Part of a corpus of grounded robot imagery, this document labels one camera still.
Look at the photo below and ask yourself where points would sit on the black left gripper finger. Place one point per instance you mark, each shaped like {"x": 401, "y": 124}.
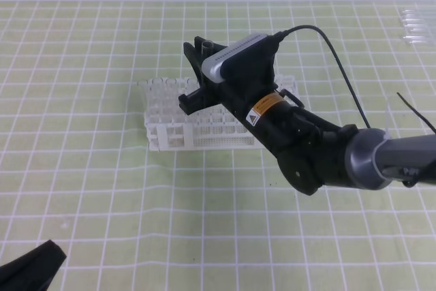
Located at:
{"x": 35, "y": 270}

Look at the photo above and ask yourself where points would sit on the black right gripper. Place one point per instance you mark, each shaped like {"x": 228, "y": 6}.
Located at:
{"x": 247, "y": 94}

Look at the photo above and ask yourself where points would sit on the clear glass test tube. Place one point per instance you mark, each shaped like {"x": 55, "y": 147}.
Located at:
{"x": 416, "y": 14}
{"x": 418, "y": 39}
{"x": 414, "y": 22}
{"x": 206, "y": 51}
{"x": 417, "y": 29}

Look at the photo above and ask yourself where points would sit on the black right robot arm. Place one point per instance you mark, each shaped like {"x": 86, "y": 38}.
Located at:
{"x": 310, "y": 151}

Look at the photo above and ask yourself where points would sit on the white plastic test tube rack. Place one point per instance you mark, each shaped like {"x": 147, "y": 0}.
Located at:
{"x": 210, "y": 129}

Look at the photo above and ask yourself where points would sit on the green checkered tablecloth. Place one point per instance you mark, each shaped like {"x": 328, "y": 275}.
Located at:
{"x": 76, "y": 168}

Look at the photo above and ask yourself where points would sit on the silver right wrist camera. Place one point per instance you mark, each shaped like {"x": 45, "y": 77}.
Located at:
{"x": 217, "y": 67}

